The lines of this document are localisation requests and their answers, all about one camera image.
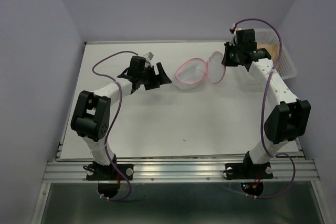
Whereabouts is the white plastic perforated basket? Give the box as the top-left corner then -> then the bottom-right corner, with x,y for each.
255,29 -> 297,80

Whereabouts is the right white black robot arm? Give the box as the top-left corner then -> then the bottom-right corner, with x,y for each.
222,28 -> 311,177

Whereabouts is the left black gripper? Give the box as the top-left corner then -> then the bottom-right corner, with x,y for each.
138,62 -> 171,90

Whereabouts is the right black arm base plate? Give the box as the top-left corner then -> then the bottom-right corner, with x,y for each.
222,163 -> 274,181

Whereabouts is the white pink mesh laundry bag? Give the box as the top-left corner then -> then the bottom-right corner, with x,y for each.
173,51 -> 226,91

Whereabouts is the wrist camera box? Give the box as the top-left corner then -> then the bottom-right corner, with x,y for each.
143,52 -> 154,61
229,24 -> 242,45

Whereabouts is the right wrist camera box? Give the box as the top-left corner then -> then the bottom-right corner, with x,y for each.
229,24 -> 242,45

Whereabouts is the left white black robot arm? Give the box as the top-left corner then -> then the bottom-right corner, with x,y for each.
70,53 -> 172,180

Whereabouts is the aluminium rail frame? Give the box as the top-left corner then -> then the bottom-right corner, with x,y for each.
31,40 -> 331,224

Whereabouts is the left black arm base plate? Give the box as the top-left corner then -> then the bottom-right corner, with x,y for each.
83,162 -> 134,181

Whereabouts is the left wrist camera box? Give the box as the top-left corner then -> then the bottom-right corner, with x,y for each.
143,52 -> 154,61

